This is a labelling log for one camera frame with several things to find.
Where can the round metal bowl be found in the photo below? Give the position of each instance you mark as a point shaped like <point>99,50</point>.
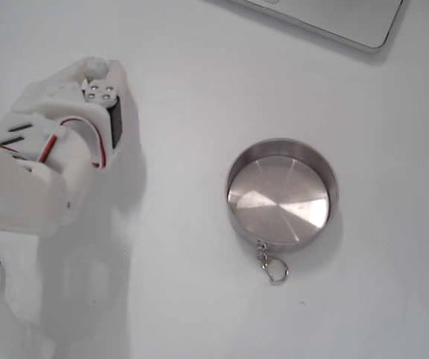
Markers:
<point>277,202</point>

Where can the silver laptop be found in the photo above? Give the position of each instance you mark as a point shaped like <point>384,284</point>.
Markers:
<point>334,18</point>

